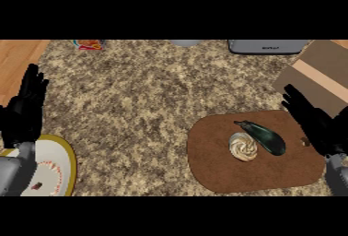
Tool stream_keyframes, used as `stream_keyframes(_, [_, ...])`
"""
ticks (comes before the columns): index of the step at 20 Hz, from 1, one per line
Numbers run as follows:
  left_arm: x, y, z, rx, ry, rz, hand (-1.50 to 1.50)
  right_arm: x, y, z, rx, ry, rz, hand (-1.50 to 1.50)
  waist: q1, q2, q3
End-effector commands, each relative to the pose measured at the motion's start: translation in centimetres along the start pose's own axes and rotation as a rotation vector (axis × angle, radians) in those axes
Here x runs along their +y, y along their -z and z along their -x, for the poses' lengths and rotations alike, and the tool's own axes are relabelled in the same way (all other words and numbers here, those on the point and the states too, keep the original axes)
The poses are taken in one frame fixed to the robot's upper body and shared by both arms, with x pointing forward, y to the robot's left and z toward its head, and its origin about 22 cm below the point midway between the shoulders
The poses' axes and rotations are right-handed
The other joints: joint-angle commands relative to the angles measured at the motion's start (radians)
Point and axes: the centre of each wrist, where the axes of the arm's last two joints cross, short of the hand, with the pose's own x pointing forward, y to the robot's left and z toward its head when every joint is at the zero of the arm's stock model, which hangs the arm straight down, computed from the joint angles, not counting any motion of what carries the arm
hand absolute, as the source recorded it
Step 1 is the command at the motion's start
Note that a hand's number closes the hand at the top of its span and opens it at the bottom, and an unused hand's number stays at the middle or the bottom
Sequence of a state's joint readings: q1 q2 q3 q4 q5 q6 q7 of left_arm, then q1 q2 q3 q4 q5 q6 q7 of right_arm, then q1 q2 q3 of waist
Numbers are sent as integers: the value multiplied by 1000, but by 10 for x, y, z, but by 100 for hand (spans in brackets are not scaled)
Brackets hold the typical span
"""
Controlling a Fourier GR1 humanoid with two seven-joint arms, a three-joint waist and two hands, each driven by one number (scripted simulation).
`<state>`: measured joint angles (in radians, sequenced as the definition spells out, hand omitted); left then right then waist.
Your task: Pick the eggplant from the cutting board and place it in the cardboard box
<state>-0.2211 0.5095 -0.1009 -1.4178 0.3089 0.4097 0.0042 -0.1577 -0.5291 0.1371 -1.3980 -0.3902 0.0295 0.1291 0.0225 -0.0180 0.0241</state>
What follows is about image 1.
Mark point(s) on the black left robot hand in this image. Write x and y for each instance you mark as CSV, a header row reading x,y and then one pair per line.
x,y
23,113

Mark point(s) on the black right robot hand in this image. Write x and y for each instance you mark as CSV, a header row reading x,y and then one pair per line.
x,y
318,123

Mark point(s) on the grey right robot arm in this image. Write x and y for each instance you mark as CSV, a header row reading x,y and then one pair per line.
x,y
339,173

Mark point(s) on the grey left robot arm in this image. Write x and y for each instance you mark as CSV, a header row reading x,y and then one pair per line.
x,y
19,172

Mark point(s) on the dark green eggplant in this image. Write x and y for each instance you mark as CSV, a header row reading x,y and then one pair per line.
x,y
268,138

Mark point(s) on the brown cardboard box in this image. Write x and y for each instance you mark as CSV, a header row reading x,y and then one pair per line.
x,y
318,73

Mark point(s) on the brown wooden cutting board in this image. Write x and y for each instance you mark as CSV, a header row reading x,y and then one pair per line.
x,y
256,152

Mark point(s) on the cream swirled cupcake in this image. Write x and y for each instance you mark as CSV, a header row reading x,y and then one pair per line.
x,y
244,147

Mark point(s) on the white plate with yellow rim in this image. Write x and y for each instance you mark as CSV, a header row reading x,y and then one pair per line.
x,y
56,169

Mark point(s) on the red and orange packet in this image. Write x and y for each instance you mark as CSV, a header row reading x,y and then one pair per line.
x,y
91,44

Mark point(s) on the grey round object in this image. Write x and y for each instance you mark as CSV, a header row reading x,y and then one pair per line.
x,y
187,42

